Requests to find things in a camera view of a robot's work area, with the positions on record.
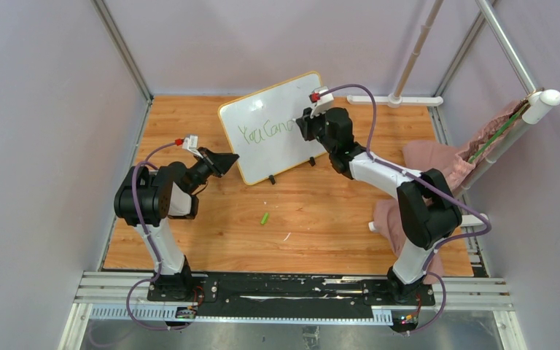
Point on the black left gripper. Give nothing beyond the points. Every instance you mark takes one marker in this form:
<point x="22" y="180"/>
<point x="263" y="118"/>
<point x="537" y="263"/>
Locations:
<point x="217" y="164"/>

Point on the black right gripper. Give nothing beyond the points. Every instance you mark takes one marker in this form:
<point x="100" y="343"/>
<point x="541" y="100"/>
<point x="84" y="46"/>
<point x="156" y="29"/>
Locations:
<point x="306" y="123"/>

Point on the yellow framed whiteboard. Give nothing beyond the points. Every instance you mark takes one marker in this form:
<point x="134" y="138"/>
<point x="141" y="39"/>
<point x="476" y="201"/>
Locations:
<point x="259" y="130"/>

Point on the green marker cap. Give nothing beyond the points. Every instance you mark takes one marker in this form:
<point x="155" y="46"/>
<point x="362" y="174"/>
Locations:
<point x="265" y="218"/>

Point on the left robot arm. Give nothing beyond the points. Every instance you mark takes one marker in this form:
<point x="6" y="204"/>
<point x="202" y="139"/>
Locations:
<point x="149" y="197"/>

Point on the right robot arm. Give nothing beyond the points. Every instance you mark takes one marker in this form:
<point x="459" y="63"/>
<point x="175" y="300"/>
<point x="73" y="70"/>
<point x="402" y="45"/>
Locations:
<point x="427" y="213"/>

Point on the white clothes rack base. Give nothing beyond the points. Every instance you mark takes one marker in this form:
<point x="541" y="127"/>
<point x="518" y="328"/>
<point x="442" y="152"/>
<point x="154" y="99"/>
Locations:
<point x="395" y="102"/>

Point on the silver clothes rack pole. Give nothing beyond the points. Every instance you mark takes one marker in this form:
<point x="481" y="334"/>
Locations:
<point x="416" y="51"/>

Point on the green clothes hanger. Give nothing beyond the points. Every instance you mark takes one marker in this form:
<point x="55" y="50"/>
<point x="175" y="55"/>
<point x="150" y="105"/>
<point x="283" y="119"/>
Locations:
<point x="490" y="134"/>

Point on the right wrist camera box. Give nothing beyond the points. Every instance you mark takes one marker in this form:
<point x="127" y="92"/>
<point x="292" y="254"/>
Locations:
<point x="321" y="100"/>

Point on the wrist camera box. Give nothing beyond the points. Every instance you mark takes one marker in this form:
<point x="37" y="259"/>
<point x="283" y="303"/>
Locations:
<point x="190" y="144"/>
<point x="321" y="100"/>

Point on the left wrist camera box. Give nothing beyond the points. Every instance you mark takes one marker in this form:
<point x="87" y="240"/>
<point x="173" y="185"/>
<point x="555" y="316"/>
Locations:
<point x="190" y="144"/>

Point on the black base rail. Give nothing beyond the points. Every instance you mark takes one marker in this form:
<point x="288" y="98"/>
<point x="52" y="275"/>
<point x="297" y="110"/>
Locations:
<point x="289" y="296"/>

